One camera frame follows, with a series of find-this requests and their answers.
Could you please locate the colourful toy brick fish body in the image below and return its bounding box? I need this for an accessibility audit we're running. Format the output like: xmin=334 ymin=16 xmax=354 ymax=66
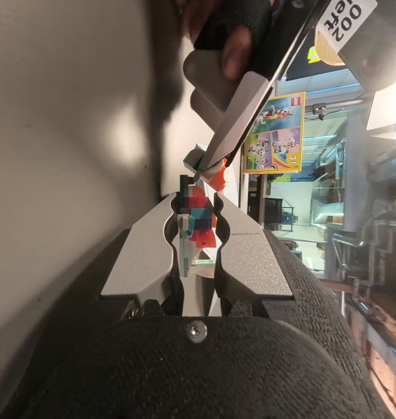
xmin=177 ymin=174 xmax=224 ymax=279

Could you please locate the orange toy brick head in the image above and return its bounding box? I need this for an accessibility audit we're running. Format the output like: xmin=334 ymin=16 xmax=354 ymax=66
xmin=192 ymin=157 xmax=229 ymax=194

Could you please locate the yellow toy set box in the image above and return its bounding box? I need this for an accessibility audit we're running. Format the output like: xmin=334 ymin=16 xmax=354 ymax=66
xmin=242 ymin=92 xmax=306 ymax=175

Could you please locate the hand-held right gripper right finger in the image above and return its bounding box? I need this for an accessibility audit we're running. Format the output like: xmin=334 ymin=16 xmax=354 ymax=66
xmin=214 ymin=192 xmax=295 ymax=301

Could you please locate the person's left hand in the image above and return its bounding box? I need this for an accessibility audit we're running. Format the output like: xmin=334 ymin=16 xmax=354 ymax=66
xmin=181 ymin=0 xmax=255 ymax=81

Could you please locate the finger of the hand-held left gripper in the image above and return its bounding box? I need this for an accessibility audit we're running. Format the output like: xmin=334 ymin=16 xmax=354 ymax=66
xmin=183 ymin=147 xmax=206 ymax=172
xmin=200 ymin=71 xmax=277 ymax=179

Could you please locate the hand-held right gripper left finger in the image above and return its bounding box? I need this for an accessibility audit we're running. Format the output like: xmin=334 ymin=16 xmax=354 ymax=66
xmin=100 ymin=191 xmax=185 ymax=301

